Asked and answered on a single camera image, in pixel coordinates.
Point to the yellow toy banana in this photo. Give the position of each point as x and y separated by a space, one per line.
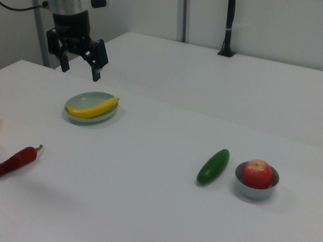
95 110

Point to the black camera stand pole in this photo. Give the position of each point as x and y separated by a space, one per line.
230 14

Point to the small metal bowl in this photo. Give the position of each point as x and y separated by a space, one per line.
253 193

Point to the pale green plastic plate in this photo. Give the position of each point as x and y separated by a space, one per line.
85 100

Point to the red apple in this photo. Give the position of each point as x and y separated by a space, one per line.
258 174

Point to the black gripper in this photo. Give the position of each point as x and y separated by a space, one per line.
71 29

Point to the grey partition post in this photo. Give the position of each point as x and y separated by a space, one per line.
183 6
39 41

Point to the red chili pepper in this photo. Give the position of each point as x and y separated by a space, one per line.
18 160

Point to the green toy cucumber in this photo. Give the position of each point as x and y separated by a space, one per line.
212 167

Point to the white side table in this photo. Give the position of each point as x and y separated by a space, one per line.
217 83

